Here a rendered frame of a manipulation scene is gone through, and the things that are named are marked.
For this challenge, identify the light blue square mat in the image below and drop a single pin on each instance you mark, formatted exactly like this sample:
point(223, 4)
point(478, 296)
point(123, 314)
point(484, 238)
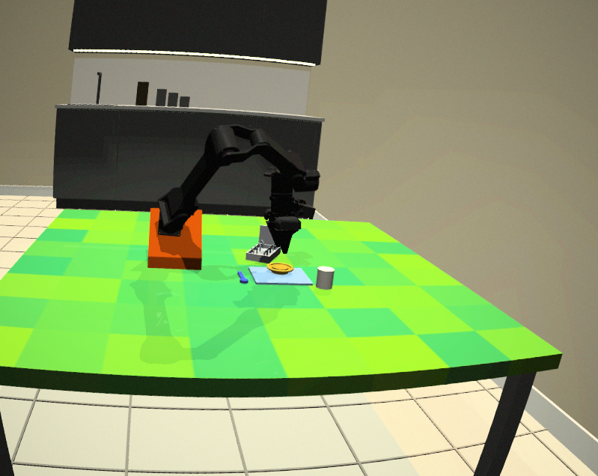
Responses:
point(263, 276)

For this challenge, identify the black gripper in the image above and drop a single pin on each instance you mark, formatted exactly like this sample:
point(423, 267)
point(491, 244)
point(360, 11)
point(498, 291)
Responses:
point(282, 223)

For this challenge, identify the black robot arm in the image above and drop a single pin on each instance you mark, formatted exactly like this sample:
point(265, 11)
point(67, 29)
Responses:
point(221, 149)

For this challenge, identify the yellow plate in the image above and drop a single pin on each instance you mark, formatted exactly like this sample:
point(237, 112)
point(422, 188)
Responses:
point(279, 268)

